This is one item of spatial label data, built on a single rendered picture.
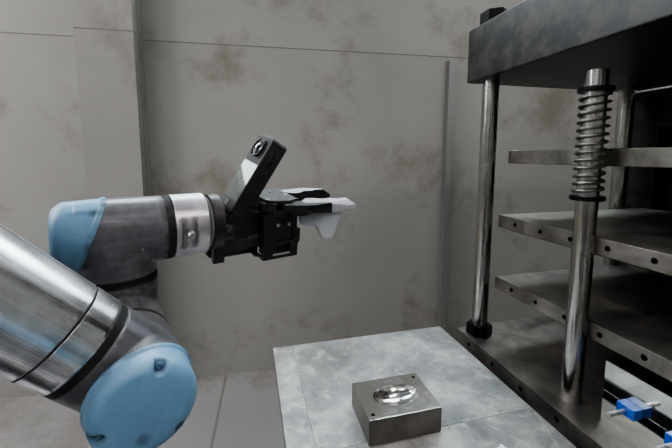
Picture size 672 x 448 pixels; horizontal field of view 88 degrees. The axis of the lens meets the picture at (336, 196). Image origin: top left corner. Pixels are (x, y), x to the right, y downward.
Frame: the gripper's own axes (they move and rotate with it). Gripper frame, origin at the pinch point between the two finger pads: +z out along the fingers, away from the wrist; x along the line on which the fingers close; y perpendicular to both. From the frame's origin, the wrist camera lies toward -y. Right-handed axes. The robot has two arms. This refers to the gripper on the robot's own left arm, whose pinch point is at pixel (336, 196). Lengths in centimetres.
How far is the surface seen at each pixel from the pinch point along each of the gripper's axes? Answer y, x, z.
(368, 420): 60, -7, 21
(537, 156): -5, -14, 97
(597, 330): 41, 18, 83
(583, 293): 31, 13, 81
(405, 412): 59, -3, 30
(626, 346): 40, 25, 80
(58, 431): 170, -168, -51
